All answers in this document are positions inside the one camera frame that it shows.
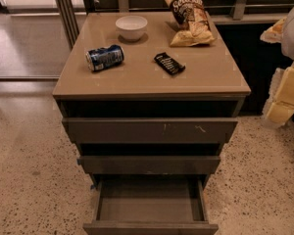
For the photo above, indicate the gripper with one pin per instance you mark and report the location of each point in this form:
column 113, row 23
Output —
column 282, row 110

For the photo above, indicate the black rxbar chocolate bar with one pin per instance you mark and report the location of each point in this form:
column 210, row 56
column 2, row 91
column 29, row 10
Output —
column 168, row 64

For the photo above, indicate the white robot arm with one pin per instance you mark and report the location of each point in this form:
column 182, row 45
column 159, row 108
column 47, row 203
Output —
column 287, row 49

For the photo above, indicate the grey drawer cabinet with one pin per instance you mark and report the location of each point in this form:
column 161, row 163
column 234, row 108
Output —
column 211, row 86

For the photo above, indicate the grey top drawer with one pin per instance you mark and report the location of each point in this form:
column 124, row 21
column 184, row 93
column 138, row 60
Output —
column 186, row 130

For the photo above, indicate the grey open bottom drawer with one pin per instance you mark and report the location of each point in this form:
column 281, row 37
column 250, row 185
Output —
column 155, row 206

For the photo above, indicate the grey middle drawer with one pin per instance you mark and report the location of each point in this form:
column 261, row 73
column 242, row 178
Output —
column 149, row 164

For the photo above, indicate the sea salt chips bag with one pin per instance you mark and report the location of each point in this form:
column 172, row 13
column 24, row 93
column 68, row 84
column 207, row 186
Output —
column 192, row 21

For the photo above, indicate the white ceramic bowl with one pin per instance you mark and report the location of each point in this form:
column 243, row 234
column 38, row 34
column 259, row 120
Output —
column 131, row 28

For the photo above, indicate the blue soda can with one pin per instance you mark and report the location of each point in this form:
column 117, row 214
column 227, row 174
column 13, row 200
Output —
column 104, row 58

